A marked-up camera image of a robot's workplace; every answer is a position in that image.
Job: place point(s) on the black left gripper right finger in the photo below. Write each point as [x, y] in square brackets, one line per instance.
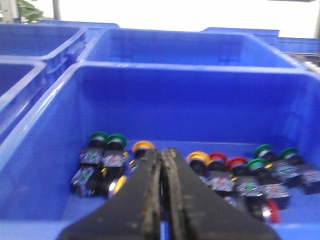
[198, 213]

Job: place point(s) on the green potted plant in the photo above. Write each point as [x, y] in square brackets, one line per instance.
[19, 11]

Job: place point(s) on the blue plastic bin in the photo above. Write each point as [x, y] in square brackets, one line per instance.
[191, 109]
[22, 82]

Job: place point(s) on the yellow mushroom push button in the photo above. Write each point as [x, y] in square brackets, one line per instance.
[198, 162]

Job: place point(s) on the green push button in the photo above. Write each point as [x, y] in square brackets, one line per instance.
[115, 155]
[92, 154]
[272, 187]
[280, 169]

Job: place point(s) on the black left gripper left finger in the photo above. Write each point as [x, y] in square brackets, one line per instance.
[133, 213]

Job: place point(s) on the red mushroom push button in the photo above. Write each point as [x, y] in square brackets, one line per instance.
[219, 179]

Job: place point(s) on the right blue plastic bin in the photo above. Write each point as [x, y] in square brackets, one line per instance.
[191, 109]

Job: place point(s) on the red push button lying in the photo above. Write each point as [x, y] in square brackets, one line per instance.
[264, 210]

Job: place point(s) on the rear blue bin right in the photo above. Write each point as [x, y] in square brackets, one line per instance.
[205, 48]

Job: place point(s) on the left blue plastic bin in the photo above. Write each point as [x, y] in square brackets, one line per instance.
[22, 82]

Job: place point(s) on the rear blue bin left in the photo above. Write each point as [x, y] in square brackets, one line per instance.
[57, 45]

